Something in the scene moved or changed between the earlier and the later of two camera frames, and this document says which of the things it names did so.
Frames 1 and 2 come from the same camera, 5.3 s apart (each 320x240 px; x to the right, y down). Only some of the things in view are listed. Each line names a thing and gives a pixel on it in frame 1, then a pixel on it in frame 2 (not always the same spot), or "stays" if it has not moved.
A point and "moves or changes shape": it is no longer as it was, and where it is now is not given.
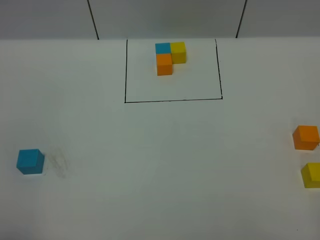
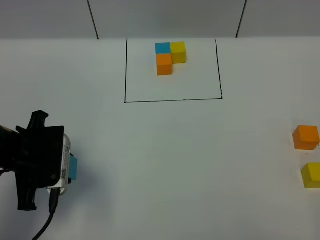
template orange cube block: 164,64 stays
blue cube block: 30,161 moves or changes shape
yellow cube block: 310,173 stays
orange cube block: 306,137 stays
